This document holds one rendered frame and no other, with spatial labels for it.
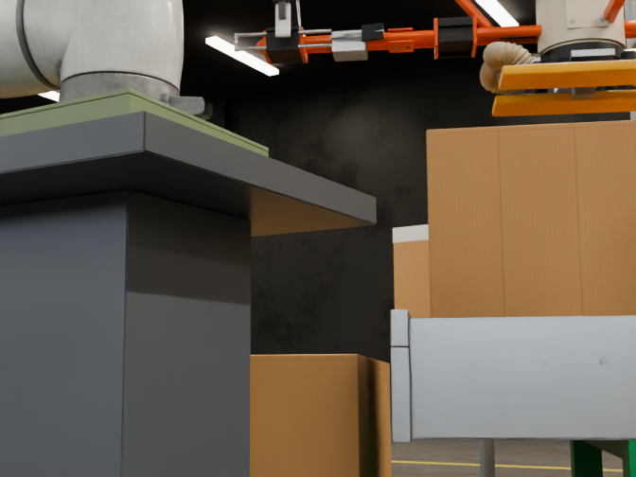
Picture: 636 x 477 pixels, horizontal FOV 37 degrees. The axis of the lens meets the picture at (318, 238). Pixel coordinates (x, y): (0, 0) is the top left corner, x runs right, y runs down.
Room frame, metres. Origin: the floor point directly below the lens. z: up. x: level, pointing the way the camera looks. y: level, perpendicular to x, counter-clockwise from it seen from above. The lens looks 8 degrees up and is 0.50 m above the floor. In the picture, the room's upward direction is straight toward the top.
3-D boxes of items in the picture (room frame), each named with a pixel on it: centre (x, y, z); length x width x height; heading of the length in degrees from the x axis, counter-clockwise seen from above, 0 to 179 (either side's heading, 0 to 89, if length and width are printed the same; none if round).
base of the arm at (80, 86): (1.19, 0.24, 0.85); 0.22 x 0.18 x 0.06; 69
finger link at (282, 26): (1.82, 0.07, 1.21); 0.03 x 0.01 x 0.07; 83
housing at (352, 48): (1.88, -0.07, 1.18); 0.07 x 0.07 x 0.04; 84
